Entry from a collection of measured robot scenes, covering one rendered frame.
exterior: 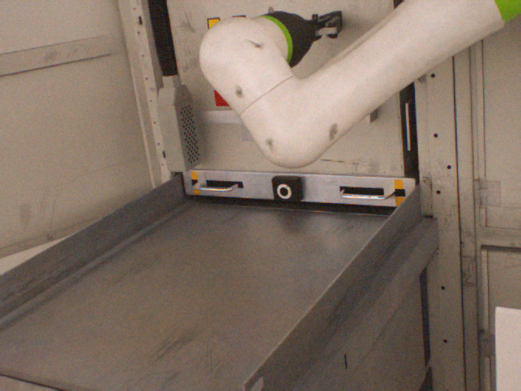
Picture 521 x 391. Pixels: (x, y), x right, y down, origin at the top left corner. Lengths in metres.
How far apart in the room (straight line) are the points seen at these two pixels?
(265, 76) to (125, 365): 0.44
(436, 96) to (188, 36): 0.54
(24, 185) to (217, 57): 0.70
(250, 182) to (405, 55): 0.65
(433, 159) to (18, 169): 0.84
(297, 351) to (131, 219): 0.66
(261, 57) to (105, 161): 0.72
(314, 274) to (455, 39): 0.46
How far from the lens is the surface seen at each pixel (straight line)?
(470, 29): 0.98
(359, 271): 1.09
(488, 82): 1.27
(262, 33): 0.99
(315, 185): 1.45
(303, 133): 0.95
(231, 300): 1.14
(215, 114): 1.48
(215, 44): 0.98
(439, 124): 1.32
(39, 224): 1.59
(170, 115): 1.45
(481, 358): 1.50
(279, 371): 0.88
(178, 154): 1.47
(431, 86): 1.31
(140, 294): 1.22
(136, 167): 1.65
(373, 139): 1.38
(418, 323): 1.39
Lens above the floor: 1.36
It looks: 19 degrees down
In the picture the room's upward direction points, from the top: 8 degrees counter-clockwise
